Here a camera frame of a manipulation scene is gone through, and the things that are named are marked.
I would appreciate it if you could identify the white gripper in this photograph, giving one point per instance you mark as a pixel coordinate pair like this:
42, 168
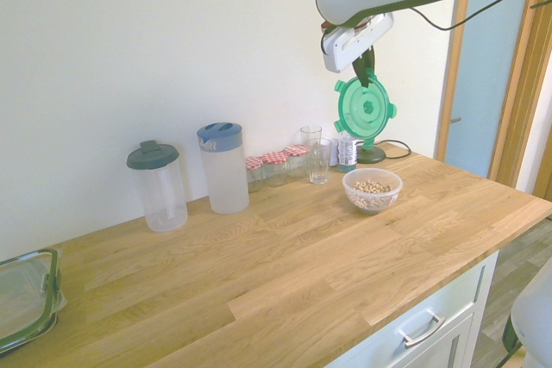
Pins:
345, 47

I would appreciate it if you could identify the green round container lid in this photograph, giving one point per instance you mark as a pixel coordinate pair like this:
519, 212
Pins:
366, 106

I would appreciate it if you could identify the glass jar red checkered lid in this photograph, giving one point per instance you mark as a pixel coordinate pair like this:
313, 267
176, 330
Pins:
296, 163
254, 174
275, 170

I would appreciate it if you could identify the clear plastic food container bowl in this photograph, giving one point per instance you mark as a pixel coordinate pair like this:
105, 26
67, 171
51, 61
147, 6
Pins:
373, 206

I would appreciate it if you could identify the clear pitcher with blue lid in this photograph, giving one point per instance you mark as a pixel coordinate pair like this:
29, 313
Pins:
224, 178

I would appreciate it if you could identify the clear pitcher with dark green lid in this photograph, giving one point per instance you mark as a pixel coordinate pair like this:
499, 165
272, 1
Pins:
161, 195

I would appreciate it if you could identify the rectangular container with green clips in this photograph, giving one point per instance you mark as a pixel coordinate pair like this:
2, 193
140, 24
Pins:
26, 295

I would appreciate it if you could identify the clear drinking glass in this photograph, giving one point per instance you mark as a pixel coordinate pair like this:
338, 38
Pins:
310, 133
319, 165

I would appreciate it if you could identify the plastic water bottle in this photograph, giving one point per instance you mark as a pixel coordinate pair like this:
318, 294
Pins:
346, 152

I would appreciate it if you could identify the dark green round stand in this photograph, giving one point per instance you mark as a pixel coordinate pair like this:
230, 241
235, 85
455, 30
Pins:
371, 156

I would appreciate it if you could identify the wood framed glass door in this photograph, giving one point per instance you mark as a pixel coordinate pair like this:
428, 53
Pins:
483, 92

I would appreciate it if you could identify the cereal rings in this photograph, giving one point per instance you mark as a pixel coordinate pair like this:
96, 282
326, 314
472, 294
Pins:
371, 187

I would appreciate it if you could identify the white kitchen cabinet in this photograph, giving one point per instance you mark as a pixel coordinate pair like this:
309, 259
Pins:
435, 299

